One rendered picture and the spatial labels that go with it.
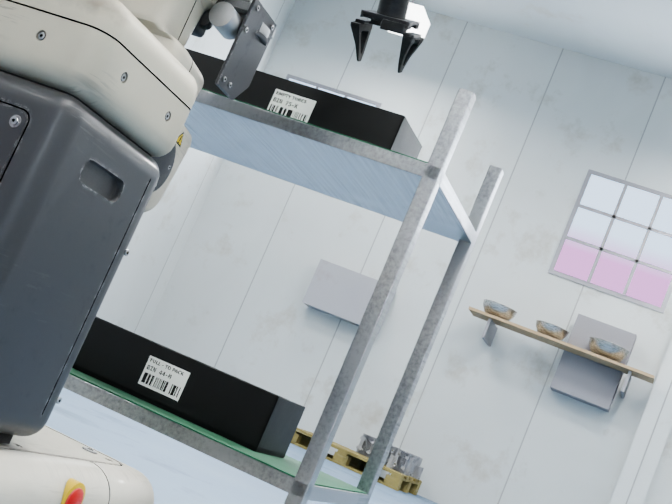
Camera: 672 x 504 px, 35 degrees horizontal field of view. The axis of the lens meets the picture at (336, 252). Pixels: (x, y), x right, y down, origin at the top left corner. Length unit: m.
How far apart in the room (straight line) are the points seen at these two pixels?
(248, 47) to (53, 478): 0.78
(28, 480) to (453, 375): 10.51
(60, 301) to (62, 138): 0.21
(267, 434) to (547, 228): 10.06
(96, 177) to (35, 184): 0.11
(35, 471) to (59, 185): 0.37
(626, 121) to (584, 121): 0.46
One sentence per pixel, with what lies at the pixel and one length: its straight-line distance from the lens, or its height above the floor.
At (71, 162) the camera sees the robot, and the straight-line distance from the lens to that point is 1.23.
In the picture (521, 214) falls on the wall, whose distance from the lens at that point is 12.04.
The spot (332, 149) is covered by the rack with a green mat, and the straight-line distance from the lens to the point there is 1.97.
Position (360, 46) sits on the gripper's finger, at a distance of 2.09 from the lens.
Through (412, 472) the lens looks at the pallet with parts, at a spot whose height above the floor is 0.21.
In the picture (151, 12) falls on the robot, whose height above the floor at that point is 0.93.
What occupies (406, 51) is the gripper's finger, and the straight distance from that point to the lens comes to 2.04.
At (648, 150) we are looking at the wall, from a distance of 12.22.
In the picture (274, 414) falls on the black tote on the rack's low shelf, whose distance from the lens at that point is 2.03.
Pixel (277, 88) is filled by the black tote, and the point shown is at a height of 1.04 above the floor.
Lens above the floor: 0.48
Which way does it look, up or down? 8 degrees up
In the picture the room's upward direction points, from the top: 23 degrees clockwise
